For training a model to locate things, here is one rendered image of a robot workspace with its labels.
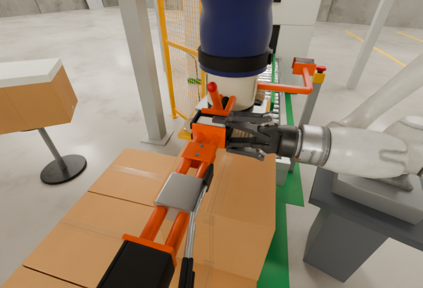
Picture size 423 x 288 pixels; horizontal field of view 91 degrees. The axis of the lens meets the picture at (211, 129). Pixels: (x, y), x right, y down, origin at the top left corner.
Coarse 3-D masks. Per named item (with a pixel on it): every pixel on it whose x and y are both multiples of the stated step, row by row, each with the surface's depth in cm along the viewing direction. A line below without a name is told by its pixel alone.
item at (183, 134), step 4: (204, 96) 91; (196, 112) 79; (184, 128) 71; (180, 132) 70; (184, 132) 70; (188, 132) 70; (180, 136) 69; (184, 136) 69; (188, 136) 68; (192, 140) 69
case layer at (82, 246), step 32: (128, 160) 141; (160, 160) 141; (96, 192) 120; (128, 192) 120; (64, 224) 104; (96, 224) 104; (128, 224) 104; (32, 256) 92; (64, 256) 92; (96, 256) 92
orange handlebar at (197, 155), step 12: (264, 84) 72; (276, 84) 72; (228, 108) 59; (192, 144) 45; (204, 144) 45; (216, 144) 46; (192, 156) 42; (204, 156) 42; (180, 168) 40; (204, 168) 40; (156, 216) 32; (180, 216) 32; (144, 228) 31; (156, 228) 31; (180, 228) 30; (168, 240) 29; (180, 240) 30
